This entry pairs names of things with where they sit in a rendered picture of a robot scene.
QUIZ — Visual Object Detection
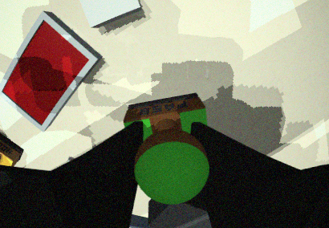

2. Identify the red ink pad in grey tray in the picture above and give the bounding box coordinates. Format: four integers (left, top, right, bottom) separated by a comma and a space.
0, 11, 103, 132

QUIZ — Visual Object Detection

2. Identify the white flat box with blue label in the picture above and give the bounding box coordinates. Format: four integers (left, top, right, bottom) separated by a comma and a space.
129, 214, 154, 228

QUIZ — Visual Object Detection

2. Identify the black rectangular block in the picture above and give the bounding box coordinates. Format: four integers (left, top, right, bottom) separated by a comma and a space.
148, 191, 213, 228

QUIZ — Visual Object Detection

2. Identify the wooden rubber stamp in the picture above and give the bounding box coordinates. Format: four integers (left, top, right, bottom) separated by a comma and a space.
0, 133, 23, 166

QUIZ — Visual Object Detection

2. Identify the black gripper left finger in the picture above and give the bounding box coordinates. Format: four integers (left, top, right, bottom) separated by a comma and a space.
0, 121, 143, 228

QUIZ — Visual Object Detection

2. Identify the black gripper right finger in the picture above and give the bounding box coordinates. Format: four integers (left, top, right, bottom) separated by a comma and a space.
191, 123, 329, 228

